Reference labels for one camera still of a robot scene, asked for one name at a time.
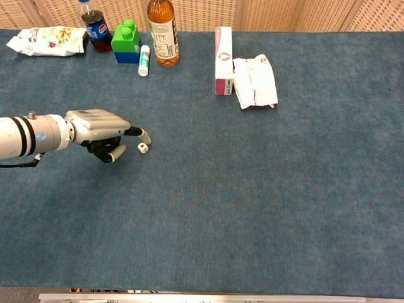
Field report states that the blue table cloth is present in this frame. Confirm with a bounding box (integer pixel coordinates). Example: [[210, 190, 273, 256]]
[[0, 28, 404, 299]]

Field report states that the white crumpled pouch packet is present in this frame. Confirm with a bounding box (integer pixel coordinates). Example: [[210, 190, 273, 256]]
[[232, 54, 279, 110]]

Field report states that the aluminium table frame rail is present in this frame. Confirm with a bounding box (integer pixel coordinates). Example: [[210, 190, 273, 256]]
[[38, 292, 404, 303]]

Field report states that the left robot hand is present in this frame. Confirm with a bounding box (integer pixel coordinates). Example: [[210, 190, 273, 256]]
[[64, 109, 152, 163]]

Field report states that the long white pink box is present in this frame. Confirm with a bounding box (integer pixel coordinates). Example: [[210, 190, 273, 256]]
[[215, 26, 234, 96]]

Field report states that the pepsi cola bottle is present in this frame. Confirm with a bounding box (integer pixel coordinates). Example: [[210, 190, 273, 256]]
[[78, 0, 114, 53]]

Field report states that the amber tea bottle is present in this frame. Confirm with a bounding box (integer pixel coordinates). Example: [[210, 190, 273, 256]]
[[146, 0, 181, 68]]

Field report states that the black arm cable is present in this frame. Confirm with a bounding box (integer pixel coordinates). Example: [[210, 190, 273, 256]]
[[0, 152, 45, 169]]

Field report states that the white green glue stick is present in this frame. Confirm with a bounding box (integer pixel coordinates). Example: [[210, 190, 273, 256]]
[[138, 44, 151, 77]]

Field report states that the white snack chips bag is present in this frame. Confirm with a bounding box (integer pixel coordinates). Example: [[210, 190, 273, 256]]
[[6, 26, 88, 57]]

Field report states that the green and blue toy block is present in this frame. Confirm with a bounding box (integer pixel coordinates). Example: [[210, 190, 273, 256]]
[[110, 19, 142, 64]]

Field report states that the woven folding screen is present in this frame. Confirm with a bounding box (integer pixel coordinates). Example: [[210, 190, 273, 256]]
[[0, 0, 404, 32]]

